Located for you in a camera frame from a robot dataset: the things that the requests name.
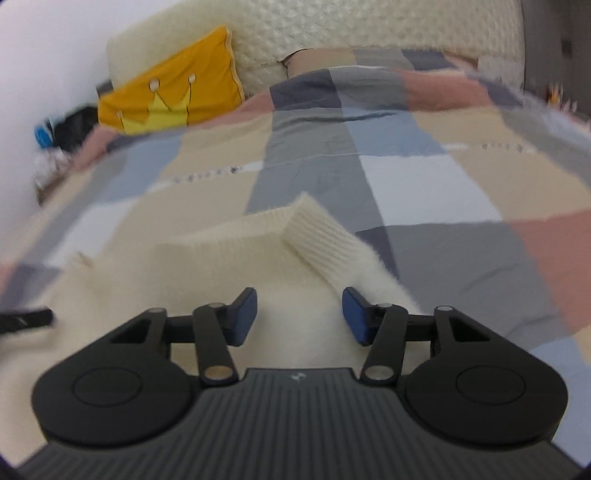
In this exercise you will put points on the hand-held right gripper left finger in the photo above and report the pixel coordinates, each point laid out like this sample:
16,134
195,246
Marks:
244,318

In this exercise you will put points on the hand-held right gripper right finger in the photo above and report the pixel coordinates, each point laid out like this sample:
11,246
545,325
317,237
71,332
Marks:
356,318

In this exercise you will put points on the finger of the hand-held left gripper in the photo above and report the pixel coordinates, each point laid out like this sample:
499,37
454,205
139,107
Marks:
27,319

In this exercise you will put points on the white fuzzy sweater blue stripes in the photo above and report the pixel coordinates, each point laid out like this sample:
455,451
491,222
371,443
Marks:
207,267

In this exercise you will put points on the checked patchwork blanket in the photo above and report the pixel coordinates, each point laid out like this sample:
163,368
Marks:
415,194

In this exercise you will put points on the white crumpled cloth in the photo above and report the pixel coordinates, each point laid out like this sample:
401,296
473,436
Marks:
53,161

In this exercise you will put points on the black bag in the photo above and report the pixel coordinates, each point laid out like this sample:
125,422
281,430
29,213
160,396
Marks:
74,127

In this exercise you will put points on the yellow crown pillow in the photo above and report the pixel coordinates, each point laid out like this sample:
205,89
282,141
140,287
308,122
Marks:
184,87

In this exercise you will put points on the pink pillow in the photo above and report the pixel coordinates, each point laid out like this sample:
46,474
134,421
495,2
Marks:
302,62

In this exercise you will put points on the cream quilted headboard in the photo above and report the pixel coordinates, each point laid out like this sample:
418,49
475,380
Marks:
369,27

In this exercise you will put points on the small colourful toy figure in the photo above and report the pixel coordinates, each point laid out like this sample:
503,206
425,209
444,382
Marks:
555,94

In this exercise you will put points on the grey cabinet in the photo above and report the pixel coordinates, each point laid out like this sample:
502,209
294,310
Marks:
561,37

